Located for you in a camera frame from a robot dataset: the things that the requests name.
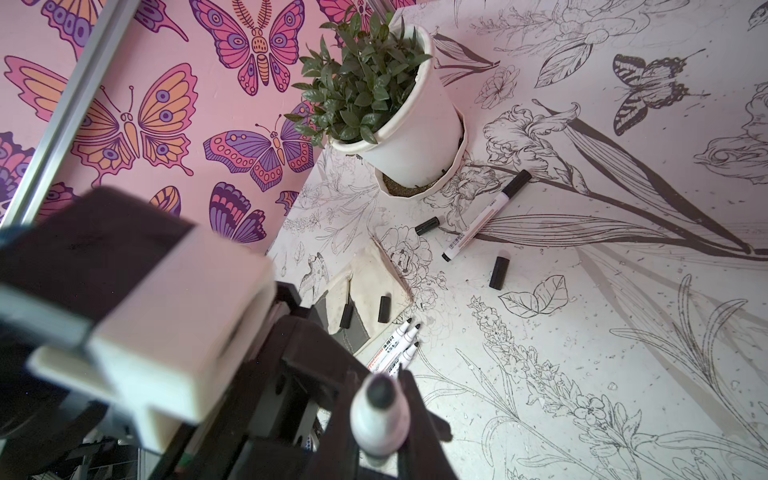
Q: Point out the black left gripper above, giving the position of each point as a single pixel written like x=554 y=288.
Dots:
x=276 y=409

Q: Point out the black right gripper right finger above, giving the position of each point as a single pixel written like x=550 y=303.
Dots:
x=421 y=456

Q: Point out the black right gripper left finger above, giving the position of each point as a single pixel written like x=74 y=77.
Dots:
x=337 y=456

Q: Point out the white marker pen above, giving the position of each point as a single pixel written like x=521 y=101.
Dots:
x=498 y=203
x=403 y=360
x=380 y=417
x=397 y=343

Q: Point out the black pen cap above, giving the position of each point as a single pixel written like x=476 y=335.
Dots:
x=384 y=311
x=347 y=314
x=500 y=270
x=427 y=226

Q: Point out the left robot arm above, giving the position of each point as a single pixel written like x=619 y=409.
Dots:
x=112 y=305

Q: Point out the black pen cap on glove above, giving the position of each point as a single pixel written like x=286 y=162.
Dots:
x=384 y=311
x=347 y=314

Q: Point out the white plant pot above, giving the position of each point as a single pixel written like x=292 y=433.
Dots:
x=420 y=148

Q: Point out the green potted plant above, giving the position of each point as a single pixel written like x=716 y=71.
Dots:
x=353 y=96

